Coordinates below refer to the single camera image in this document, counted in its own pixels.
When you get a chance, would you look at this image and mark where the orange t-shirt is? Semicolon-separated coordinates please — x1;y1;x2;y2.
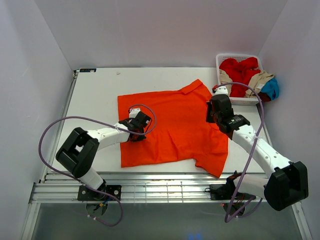
117;79;228;178

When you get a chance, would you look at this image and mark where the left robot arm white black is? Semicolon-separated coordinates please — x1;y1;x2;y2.
55;108;152;200

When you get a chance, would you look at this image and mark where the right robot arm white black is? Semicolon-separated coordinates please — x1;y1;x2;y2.
206;94;309;211

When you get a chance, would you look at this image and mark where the white plastic laundry basket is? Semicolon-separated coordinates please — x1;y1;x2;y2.
215;53;263;106

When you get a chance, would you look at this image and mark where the dark red t-shirt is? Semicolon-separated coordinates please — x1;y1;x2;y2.
258;92;272;103

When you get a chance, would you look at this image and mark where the red t-shirt in basket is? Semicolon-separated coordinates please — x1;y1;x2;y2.
219;57;261;98

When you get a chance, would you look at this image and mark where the beige t-shirt in basket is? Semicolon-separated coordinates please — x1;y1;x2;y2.
219;70;275;98

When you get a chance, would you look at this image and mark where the blue t-shirt in basket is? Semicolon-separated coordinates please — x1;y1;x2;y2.
260;77;280;101

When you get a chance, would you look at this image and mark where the blue label sticker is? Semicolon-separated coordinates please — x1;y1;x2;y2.
79;68;97;73

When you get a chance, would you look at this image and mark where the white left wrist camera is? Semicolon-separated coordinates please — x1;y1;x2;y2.
128;107;141;119

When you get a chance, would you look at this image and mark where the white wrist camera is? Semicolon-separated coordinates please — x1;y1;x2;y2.
212;85;229;96
128;107;141;119

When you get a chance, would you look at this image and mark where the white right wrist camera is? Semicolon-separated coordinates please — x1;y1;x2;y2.
212;85;229;96

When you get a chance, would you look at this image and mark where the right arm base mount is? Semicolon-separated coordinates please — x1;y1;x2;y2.
204;171;256;202

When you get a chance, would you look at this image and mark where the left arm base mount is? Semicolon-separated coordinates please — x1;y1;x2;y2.
77;185;122;202

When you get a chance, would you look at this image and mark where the aluminium frame rail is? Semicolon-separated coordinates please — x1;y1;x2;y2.
28;172;301;204

